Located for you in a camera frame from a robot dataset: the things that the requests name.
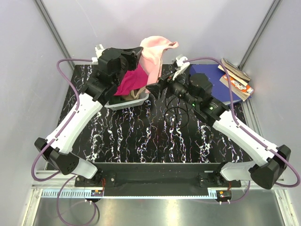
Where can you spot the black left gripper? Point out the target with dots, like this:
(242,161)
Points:
(135,52)

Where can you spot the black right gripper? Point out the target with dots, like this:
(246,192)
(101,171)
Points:
(168,82)

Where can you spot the light pink baseball cap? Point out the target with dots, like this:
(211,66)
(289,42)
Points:
(151,59)

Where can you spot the magenta baseball cap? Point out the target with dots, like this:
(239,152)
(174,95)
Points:
(132,80)

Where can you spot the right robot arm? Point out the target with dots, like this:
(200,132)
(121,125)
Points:
(268,161)

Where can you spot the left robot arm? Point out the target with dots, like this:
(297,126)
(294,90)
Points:
(56,148)

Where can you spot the beige baseball cap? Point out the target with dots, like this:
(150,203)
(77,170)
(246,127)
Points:
(134,94)

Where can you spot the white plastic basket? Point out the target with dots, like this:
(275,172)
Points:
(127,104)

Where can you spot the tan paperback book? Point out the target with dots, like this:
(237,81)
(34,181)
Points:
(235,72)

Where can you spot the orange paperback book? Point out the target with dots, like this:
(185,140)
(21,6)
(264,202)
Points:
(242,91)

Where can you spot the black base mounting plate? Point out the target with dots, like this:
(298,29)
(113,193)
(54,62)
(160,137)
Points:
(157,180)

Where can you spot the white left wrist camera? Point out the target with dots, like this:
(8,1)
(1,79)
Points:
(98,52)

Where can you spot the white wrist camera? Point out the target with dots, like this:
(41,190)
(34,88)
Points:
(98,52)
(181,64)

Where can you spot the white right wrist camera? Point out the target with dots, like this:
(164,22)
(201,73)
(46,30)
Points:
(181,64)

